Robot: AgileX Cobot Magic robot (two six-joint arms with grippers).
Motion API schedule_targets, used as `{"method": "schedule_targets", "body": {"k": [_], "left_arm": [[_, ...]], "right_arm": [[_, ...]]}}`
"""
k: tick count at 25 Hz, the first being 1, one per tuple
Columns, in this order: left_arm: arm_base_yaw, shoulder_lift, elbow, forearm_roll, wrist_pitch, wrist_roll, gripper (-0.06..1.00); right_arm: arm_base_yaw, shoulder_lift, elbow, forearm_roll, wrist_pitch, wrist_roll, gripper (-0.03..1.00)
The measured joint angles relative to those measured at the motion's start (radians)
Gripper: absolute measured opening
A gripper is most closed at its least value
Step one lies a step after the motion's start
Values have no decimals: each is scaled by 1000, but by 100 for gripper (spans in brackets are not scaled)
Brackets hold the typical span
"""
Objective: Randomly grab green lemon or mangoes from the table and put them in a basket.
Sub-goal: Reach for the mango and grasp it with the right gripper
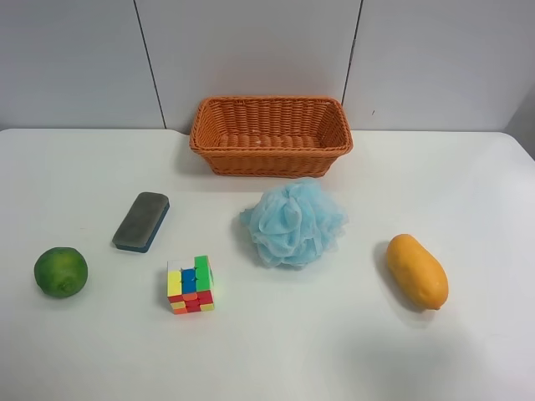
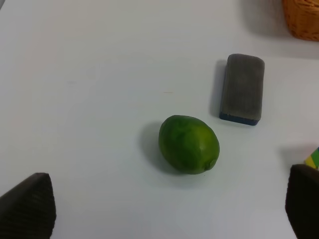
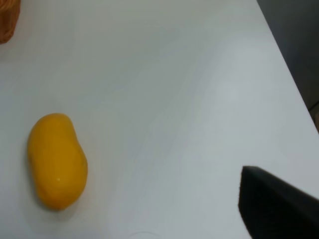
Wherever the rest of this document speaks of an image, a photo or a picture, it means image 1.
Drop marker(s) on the grey blue board eraser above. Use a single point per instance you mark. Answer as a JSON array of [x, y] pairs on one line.
[[142, 222]]

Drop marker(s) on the orange woven basket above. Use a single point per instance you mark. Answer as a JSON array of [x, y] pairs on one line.
[[272, 136]]

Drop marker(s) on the blue mesh bath sponge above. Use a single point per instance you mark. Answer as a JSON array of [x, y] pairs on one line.
[[295, 224]]

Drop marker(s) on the green lemon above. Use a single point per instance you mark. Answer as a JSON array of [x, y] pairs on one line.
[[61, 272]]

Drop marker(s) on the yellow mango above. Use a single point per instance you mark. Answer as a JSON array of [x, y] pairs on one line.
[[418, 274]]

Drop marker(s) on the colourful puzzle cube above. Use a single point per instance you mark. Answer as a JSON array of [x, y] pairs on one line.
[[190, 286]]

